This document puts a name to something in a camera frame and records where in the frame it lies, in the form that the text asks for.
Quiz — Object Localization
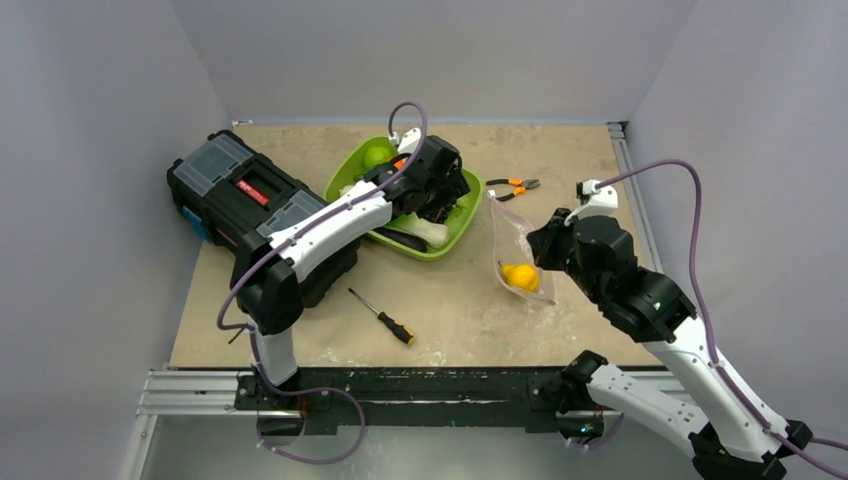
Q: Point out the aluminium frame rail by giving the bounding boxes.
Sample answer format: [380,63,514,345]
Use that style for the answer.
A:
[136,370,238,416]

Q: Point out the black toolbox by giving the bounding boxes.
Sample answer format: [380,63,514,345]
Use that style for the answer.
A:
[166,129,362,309]

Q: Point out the clear zip top bag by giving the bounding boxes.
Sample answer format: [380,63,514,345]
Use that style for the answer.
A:
[485,189,556,305]

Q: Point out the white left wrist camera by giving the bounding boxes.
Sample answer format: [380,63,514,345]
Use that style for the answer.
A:
[388,127,423,154]

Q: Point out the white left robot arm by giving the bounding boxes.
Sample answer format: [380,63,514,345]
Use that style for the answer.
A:
[227,135,469,409]

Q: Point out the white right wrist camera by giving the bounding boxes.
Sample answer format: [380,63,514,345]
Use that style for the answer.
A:
[564,179,619,226]

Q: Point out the green bok choy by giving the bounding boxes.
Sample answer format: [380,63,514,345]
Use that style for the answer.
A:
[392,213,450,249]

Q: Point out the black yellow screwdriver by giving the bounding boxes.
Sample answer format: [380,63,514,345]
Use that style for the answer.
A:
[348,288,416,346]

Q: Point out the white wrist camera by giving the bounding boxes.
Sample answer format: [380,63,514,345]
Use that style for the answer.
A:
[388,127,423,154]
[564,179,619,226]

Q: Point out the yellow tape measure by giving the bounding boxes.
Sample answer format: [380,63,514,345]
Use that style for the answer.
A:
[227,328,247,344]

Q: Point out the green apple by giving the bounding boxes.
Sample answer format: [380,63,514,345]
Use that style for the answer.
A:
[362,145,395,172]

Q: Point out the black grape bunch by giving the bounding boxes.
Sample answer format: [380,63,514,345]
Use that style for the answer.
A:
[423,199,464,224]

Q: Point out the green plastic tray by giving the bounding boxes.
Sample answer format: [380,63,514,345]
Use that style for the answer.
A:
[322,137,483,262]

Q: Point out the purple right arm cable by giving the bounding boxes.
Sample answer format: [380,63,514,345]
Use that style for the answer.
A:
[589,158,848,480]

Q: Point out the yellow pear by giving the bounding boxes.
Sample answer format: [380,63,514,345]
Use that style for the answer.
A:
[500,264,541,293]

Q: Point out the orange black pliers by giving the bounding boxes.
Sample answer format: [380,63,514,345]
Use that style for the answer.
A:
[484,178,540,202]

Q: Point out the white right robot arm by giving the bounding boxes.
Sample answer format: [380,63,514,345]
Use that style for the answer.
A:
[527,208,813,479]

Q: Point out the purple eggplant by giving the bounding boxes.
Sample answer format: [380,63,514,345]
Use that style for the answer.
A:
[380,228,428,253]

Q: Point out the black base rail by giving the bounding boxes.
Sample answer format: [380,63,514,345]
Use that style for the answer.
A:
[234,366,604,435]

